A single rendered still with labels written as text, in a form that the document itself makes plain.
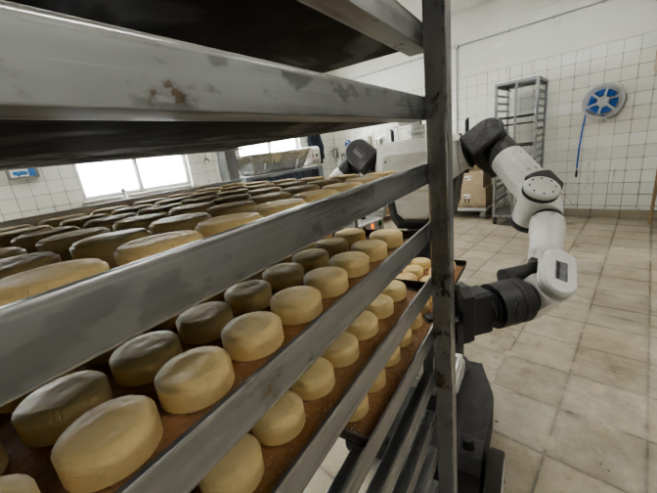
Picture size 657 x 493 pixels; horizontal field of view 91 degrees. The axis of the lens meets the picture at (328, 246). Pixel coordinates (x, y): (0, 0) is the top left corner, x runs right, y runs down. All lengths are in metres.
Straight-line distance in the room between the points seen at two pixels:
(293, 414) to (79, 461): 0.17
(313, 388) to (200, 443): 0.17
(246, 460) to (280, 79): 0.28
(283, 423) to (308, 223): 0.18
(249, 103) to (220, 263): 0.09
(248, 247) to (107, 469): 0.13
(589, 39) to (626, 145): 1.36
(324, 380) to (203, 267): 0.22
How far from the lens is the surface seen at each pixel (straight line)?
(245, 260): 0.19
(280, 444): 0.33
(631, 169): 5.59
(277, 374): 0.23
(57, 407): 0.28
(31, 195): 4.99
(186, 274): 0.17
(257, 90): 0.21
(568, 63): 5.66
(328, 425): 0.31
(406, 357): 0.56
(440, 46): 0.52
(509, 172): 1.01
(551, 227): 0.87
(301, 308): 0.30
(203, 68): 0.19
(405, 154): 1.09
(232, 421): 0.22
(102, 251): 0.26
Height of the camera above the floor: 1.28
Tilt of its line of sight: 16 degrees down
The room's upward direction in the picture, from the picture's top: 7 degrees counter-clockwise
